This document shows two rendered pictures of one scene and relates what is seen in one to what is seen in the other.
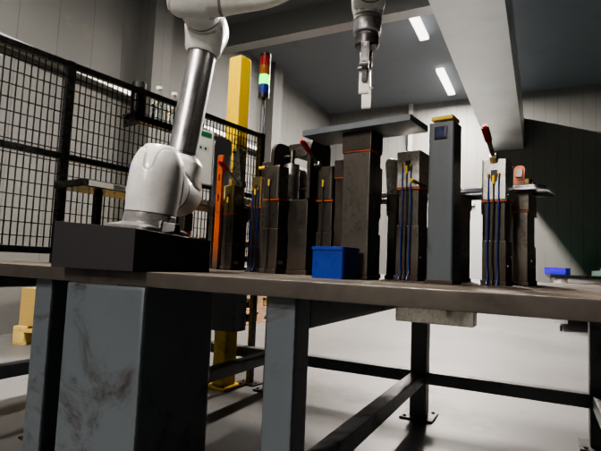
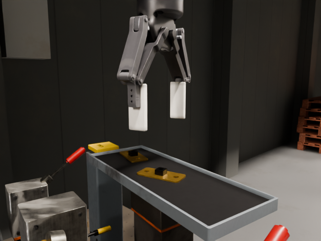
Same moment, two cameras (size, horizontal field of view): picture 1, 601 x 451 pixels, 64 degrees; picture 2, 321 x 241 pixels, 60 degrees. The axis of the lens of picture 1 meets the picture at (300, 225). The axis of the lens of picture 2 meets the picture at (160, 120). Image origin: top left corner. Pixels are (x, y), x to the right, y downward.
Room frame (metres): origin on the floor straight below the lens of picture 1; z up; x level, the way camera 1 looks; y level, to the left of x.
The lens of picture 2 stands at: (1.91, -0.03, 1.34)
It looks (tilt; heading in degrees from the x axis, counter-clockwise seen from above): 9 degrees down; 199
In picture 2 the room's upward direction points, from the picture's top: straight up
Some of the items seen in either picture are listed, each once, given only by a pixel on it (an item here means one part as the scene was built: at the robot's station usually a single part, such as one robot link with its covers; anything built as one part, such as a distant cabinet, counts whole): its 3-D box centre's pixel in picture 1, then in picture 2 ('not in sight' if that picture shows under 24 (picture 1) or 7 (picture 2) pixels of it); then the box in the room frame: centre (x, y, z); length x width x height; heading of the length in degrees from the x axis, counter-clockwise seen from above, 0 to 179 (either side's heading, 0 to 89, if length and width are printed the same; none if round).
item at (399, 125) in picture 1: (362, 131); (163, 176); (1.46, -0.18, 1.16); 0.37 x 0.14 x 0.02; 54
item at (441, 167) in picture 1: (444, 203); (106, 231); (1.30, -0.39, 0.92); 0.08 x 0.08 x 0.44; 54
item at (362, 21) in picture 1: (367, 27); not in sight; (1.46, -0.19, 1.50); 0.09 x 0.09 x 0.06
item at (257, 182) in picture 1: (258, 225); not in sight; (1.86, 0.16, 0.88); 0.11 x 0.07 x 0.37; 144
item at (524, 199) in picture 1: (523, 239); not in sight; (1.49, -0.70, 0.84); 0.12 x 0.05 x 0.29; 144
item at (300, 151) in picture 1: (298, 208); not in sight; (1.75, 0.01, 0.95); 0.18 x 0.13 x 0.49; 54
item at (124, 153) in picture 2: not in sight; (133, 153); (1.37, -0.28, 1.17); 0.08 x 0.04 x 0.01; 46
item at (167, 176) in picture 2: not in sight; (161, 172); (1.46, -0.18, 1.17); 0.08 x 0.04 x 0.01; 79
